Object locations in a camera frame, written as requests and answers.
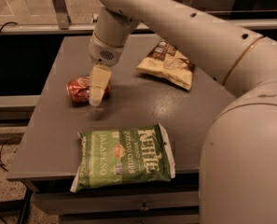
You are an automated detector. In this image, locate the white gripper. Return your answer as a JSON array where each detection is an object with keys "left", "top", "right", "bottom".
[{"left": 89, "top": 35, "right": 124, "bottom": 106}]

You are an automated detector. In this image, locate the red coca cola can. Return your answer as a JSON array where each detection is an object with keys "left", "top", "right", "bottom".
[{"left": 66, "top": 76, "right": 110, "bottom": 104}]

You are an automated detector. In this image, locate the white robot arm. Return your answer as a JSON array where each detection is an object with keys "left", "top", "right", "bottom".
[{"left": 90, "top": 0, "right": 277, "bottom": 224}]

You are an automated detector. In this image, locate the brown sea salt chip bag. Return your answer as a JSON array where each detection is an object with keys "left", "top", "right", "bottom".
[{"left": 136, "top": 40, "right": 195, "bottom": 91}]

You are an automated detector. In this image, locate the green jalapeno chip bag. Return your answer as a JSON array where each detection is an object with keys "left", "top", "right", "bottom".
[{"left": 70, "top": 123, "right": 175, "bottom": 192}]

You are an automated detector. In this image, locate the grey cabinet with drawers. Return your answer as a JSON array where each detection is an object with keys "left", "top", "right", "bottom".
[{"left": 7, "top": 32, "right": 277, "bottom": 224}]

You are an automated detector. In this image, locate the metal railing frame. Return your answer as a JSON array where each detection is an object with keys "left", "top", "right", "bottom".
[{"left": 0, "top": 0, "right": 277, "bottom": 36}]

